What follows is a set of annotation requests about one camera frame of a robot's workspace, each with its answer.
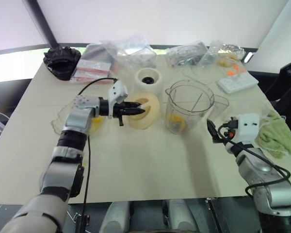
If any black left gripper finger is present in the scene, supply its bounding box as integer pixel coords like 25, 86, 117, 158
125, 102, 144, 110
126, 109, 146, 117

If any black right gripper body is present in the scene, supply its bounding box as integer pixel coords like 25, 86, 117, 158
214, 116, 239, 146

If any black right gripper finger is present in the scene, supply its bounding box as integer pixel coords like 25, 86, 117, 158
206, 118, 216, 137
210, 127, 221, 144

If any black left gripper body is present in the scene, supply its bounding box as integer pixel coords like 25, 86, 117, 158
112, 102, 129, 127

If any cream blender lid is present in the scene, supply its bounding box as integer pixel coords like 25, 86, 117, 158
127, 92, 162, 130

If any clear blender jar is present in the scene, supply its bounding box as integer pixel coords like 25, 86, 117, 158
164, 80, 230, 134

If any white blender base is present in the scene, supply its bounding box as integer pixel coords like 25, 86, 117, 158
134, 68, 164, 95

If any metal blender blade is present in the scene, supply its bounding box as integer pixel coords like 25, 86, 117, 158
172, 120, 184, 133

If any white tray with orange bits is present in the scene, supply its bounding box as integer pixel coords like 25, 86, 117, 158
216, 72, 259, 94

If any green towel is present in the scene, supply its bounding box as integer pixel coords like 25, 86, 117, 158
254, 109, 291, 160

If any clear zip bag with packets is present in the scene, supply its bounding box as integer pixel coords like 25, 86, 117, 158
68, 43, 117, 84

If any clear plastic bag with cup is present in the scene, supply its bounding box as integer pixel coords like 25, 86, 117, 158
99, 35, 159, 69

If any clear plastic bag with yellow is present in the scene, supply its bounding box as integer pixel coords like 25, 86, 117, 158
50, 101, 105, 137

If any clear plastic bag with parts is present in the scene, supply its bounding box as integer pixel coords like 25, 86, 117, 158
165, 42, 208, 67

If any clear measuring cup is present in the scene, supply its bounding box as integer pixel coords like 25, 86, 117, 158
201, 39, 223, 65

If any black crumpled plastic container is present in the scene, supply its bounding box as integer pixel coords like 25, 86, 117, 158
43, 46, 81, 82

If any black chair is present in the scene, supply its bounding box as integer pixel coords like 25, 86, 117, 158
264, 62, 291, 108

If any grey rounded shell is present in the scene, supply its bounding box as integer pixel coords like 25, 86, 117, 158
165, 198, 197, 233
98, 200, 131, 233

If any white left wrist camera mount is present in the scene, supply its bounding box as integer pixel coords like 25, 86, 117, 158
108, 81, 129, 118

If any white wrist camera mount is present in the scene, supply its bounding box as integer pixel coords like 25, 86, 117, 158
236, 113, 261, 144
108, 81, 129, 118

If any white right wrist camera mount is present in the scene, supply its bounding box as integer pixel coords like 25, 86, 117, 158
236, 113, 261, 144

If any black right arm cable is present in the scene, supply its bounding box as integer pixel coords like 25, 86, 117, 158
218, 122, 291, 196

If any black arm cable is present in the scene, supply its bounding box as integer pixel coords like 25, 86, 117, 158
77, 77, 118, 233
218, 122, 291, 196

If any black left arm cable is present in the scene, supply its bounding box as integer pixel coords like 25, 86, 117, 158
77, 77, 118, 233

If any black table leg bracket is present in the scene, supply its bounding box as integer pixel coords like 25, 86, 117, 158
204, 196, 224, 233
73, 213, 91, 233

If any black bracket with white face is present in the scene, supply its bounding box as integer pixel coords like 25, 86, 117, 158
243, 51, 255, 64

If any black window frame post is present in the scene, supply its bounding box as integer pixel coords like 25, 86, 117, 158
21, 0, 61, 50

